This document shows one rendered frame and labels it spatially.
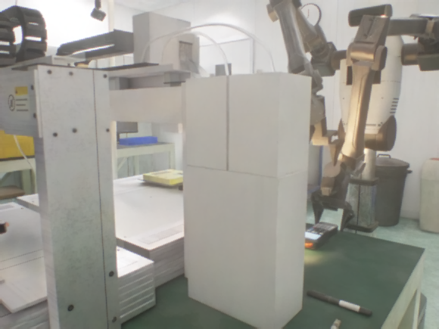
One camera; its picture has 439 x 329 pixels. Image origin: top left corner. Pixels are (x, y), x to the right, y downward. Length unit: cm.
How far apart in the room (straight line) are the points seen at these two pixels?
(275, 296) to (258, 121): 31
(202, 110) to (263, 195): 20
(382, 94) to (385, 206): 234
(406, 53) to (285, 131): 109
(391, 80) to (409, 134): 261
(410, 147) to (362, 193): 255
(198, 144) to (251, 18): 443
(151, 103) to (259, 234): 44
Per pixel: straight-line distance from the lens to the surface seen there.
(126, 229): 94
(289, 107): 62
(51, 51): 503
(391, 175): 371
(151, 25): 99
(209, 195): 69
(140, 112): 92
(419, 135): 414
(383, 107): 156
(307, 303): 82
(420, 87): 414
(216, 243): 71
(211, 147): 67
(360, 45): 116
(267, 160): 60
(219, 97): 66
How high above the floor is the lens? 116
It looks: 9 degrees down
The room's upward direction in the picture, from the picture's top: straight up
